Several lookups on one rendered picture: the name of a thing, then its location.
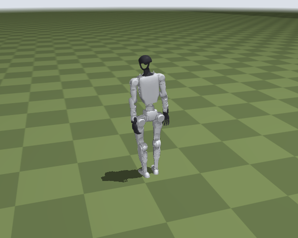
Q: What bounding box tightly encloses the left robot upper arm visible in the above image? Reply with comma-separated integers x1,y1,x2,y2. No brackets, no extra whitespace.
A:
130,77,139,104

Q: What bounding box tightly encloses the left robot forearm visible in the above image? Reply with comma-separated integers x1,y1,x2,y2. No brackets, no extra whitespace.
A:
129,98,137,121

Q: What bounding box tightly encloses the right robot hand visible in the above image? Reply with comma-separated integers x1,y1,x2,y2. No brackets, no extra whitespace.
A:
162,109,169,126

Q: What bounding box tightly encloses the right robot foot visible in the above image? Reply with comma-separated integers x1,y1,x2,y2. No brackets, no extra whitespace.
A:
151,165,159,175

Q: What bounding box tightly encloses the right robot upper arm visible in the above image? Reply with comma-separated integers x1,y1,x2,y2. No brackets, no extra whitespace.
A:
157,73,166,97

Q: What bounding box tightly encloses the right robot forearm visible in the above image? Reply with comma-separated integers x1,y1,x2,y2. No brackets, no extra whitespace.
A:
161,94,168,113

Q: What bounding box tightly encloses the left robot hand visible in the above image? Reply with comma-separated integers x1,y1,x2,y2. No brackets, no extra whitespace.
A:
131,117,141,134

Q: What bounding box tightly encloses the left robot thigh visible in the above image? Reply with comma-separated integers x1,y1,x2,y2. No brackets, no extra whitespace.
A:
135,114,148,152

